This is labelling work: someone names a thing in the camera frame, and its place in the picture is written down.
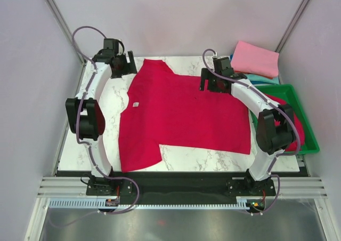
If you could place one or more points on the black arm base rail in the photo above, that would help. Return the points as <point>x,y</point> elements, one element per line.
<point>177,187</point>

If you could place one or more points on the aluminium frame post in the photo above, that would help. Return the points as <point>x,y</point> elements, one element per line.
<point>292,24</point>
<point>63,25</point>

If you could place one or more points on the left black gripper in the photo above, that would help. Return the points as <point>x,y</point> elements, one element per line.
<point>118,74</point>

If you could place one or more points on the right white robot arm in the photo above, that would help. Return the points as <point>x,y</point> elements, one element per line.
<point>275,130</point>

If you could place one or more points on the left aluminium frame post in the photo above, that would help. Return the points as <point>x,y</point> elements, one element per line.
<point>63,25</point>

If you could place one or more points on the folded pink t shirt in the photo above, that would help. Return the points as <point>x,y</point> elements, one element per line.
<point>244,49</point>

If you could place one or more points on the white slotted cable duct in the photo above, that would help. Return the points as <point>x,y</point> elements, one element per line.
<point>108,204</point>

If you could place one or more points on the right aluminium frame post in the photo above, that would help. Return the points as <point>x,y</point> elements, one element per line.
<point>292,24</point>

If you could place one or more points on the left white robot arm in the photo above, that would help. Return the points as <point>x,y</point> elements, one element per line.
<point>86,119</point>

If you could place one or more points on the green plastic tray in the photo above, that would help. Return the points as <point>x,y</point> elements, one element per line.
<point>286,93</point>

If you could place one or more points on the folded blue t shirt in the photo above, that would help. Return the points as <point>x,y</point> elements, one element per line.
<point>258,69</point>

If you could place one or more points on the folded orange t shirt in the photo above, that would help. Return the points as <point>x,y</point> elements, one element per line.
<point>252,75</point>

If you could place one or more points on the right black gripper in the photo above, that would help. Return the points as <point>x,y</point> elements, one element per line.
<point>206,75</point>

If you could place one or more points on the folded teal t shirt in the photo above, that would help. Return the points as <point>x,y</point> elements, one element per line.
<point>264,80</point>

